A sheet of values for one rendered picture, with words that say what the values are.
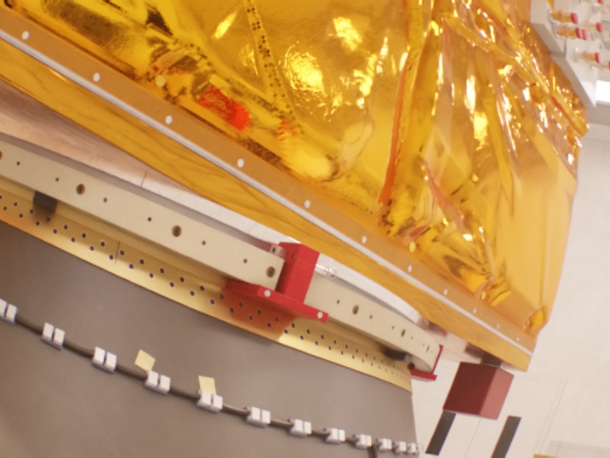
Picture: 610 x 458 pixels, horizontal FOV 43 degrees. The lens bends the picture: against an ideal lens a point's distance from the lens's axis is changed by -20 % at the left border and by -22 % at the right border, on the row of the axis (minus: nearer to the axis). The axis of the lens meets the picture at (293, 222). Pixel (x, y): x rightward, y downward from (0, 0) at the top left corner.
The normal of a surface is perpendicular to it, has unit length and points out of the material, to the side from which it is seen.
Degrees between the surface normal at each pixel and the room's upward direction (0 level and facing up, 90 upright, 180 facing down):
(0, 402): 62
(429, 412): 90
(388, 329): 90
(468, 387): 90
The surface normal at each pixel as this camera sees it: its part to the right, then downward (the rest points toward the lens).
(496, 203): 0.72, 0.12
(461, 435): -0.58, -0.34
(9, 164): 0.15, -0.15
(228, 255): 0.52, 0.00
